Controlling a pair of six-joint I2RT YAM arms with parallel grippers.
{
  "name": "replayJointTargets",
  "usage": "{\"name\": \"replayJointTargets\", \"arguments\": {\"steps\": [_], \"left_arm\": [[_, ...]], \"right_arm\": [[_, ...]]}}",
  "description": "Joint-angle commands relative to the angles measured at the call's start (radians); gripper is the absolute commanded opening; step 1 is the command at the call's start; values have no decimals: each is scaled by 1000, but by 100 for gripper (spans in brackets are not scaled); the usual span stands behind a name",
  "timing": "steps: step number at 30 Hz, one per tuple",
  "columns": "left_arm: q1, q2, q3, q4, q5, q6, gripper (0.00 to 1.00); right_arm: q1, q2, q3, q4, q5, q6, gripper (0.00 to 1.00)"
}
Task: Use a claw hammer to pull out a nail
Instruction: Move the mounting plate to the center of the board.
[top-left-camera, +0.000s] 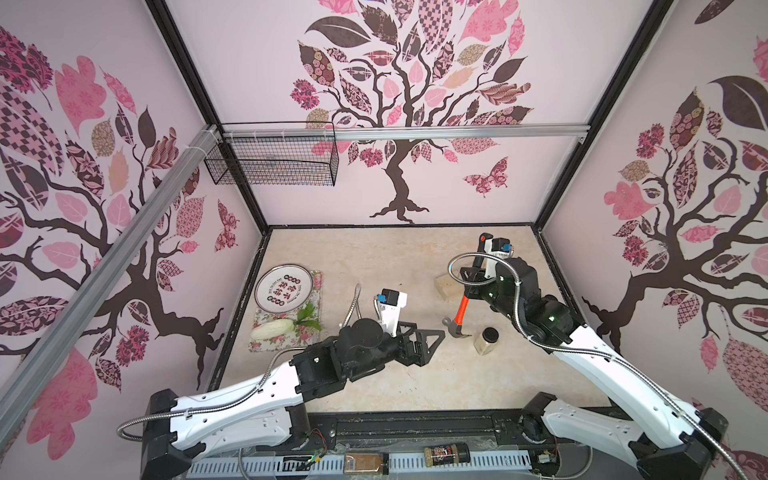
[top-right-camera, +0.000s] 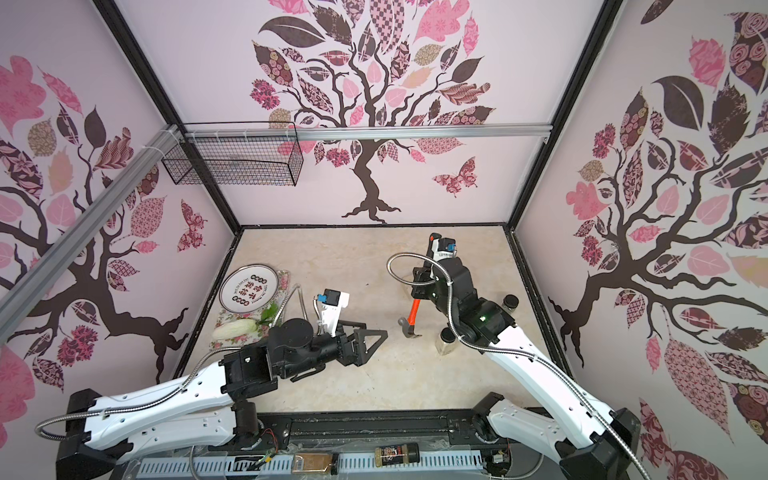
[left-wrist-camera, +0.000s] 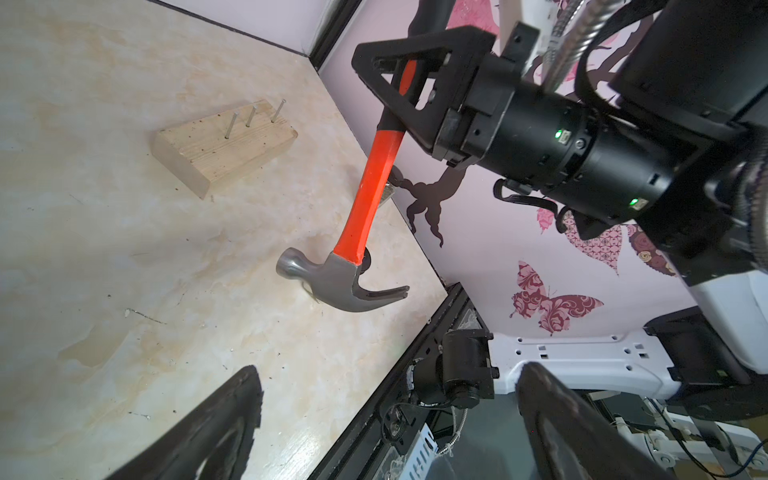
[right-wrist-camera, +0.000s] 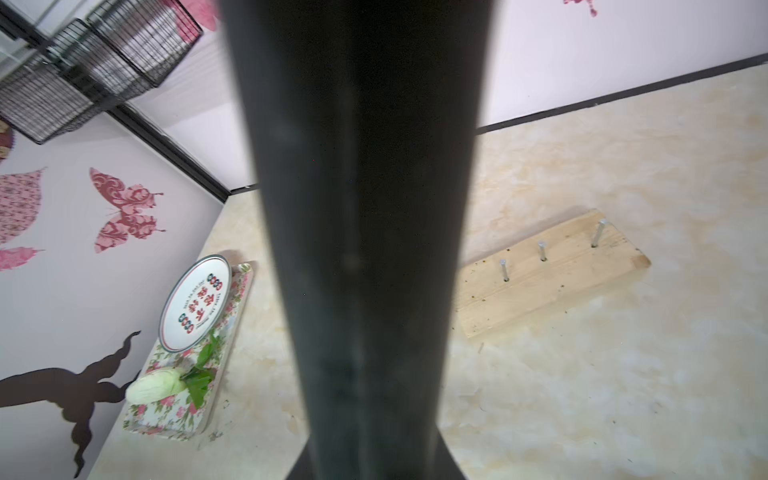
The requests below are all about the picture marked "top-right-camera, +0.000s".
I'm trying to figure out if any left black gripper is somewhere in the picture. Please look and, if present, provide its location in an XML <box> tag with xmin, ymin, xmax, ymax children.
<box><xmin>281</xmin><ymin>319</ymin><xmax>388</xmax><ymax>378</ymax></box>

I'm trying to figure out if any red black claw hammer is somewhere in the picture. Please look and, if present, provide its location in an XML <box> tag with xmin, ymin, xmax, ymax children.
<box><xmin>398</xmin><ymin>261</ymin><xmax>431</xmax><ymax>339</ymax></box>

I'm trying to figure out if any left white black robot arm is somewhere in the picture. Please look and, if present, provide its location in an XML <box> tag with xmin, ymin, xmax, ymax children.
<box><xmin>55</xmin><ymin>318</ymin><xmax>388</xmax><ymax>479</ymax></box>

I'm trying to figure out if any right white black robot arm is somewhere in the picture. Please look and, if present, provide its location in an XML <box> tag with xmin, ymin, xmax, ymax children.
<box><xmin>408</xmin><ymin>255</ymin><xmax>648</xmax><ymax>479</ymax></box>

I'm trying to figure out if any glass jar black lid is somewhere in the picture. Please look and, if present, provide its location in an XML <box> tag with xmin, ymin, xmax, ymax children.
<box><xmin>436</xmin><ymin>327</ymin><xmax>458</xmax><ymax>356</ymax></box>

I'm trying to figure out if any white green vegetable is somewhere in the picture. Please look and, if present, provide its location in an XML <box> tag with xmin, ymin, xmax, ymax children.
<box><xmin>212</xmin><ymin>318</ymin><xmax>258</xmax><ymax>341</ymax></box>

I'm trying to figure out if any floral cloth mat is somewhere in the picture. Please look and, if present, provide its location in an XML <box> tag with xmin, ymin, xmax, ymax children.
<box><xmin>209</xmin><ymin>265</ymin><xmax>291</xmax><ymax>350</ymax></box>

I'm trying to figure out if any white round plate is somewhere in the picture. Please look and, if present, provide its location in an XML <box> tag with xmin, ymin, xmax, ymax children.
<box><xmin>218</xmin><ymin>264</ymin><xmax>279</xmax><ymax>314</ymax></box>

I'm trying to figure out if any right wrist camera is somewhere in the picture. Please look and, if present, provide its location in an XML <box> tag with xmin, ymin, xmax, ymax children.
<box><xmin>432</xmin><ymin>236</ymin><xmax>457</xmax><ymax>261</ymax></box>

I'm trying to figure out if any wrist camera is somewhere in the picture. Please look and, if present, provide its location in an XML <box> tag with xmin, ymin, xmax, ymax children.
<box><xmin>315</xmin><ymin>289</ymin><xmax>350</xmax><ymax>334</ymax></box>
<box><xmin>432</xmin><ymin>236</ymin><xmax>457</xmax><ymax>261</ymax></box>

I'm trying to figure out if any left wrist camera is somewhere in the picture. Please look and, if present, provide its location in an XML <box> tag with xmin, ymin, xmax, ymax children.
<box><xmin>315</xmin><ymin>289</ymin><xmax>350</xmax><ymax>334</ymax></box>

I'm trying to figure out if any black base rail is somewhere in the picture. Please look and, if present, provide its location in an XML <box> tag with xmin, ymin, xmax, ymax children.
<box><xmin>113</xmin><ymin>407</ymin><xmax>628</xmax><ymax>480</ymax></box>

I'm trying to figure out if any white slotted cable duct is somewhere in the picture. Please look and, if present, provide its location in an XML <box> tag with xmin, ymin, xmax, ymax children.
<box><xmin>125</xmin><ymin>450</ymin><xmax>484</xmax><ymax>479</ymax></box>

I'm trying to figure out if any black wire basket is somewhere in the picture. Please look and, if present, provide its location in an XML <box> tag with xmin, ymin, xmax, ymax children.
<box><xmin>162</xmin><ymin>120</ymin><xmax>304</xmax><ymax>187</ymax></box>

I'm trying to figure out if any rear aluminium rail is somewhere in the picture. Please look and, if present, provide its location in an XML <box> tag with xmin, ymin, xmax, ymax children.
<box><xmin>184</xmin><ymin>124</ymin><xmax>552</xmax><ymax>141</ymax></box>

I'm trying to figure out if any aluminium rail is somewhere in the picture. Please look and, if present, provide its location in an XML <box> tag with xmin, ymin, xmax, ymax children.
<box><xmin>184</xmin><ymin>124</ymin><xmax>552</xmax><ymax>141</ymax></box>
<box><xmin>1</xmin><ymin>125</ymin><xmax>181</xmax><ymax>343</ymax></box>

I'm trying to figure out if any left aluminium rail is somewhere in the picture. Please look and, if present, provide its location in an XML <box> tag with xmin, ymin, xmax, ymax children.
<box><xmin>1</xmin><ymin>125</ymin><xmax>181</xmax><ymax>343</ymax></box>

